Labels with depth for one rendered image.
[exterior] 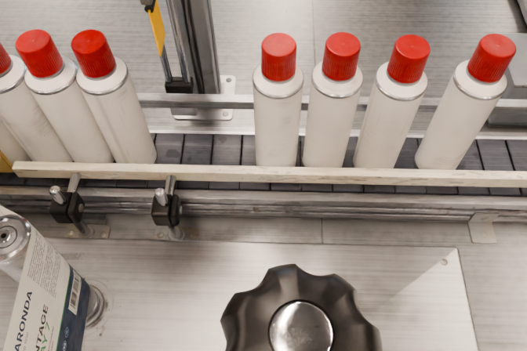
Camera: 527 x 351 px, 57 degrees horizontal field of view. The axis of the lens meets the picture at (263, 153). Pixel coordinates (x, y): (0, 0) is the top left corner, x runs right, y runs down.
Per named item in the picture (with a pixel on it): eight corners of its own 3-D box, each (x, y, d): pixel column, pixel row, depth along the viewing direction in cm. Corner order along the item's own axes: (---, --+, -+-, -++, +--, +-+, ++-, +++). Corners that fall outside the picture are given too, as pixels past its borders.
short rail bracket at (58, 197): (73, 244, 61) (34, 200, 51) (85, 200, 65) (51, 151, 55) (98, 245, 61) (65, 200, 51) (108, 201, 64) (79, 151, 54)
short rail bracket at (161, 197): (163, 247, 61) (143, 203, 51) (166, 225, 63) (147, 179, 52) (189, 247, 61) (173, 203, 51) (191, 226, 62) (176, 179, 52)
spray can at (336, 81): (302, 179, 60) (316, 63, 43) (301, 144, 63) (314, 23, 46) (343, 179, 60) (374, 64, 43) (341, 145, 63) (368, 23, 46)
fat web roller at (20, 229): (56, 327, 51) (-39, 264, 35) (67, 285, 53) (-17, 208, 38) (99, 329, 51) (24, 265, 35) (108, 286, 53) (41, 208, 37)
